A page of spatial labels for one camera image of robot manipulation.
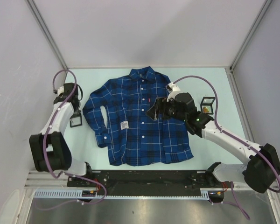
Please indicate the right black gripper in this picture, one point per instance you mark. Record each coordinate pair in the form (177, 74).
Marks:
(160, 107)

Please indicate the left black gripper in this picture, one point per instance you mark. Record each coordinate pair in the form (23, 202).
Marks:
(77, 111)

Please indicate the portrait round brooch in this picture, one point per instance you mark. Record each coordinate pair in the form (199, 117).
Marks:
(76, 121)

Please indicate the blue plaid button shirt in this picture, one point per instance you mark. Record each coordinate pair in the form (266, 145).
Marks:
(116, 112)

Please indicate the landscape round brooch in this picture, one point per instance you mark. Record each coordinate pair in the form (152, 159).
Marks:
(206, 110)

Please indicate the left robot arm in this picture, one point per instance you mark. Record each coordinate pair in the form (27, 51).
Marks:
(51, 140)

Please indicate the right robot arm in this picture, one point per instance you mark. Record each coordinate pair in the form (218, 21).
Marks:
(260, 165)

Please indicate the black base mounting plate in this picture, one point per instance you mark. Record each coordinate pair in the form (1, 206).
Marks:
(193, 178)

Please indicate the left black frame stand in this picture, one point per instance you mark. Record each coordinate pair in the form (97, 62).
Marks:
(76, 115)

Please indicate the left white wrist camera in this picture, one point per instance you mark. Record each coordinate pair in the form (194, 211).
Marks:
(59, 91)

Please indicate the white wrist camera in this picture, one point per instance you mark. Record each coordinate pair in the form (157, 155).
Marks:
(173, 90)
(59, 91)

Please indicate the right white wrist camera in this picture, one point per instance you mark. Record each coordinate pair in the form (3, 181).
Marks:
(173, 90)

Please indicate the black square frame stand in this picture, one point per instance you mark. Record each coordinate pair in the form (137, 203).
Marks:
(208, 102)

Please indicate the grey slotted cable duct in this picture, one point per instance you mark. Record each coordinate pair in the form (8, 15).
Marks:
(197, 194)

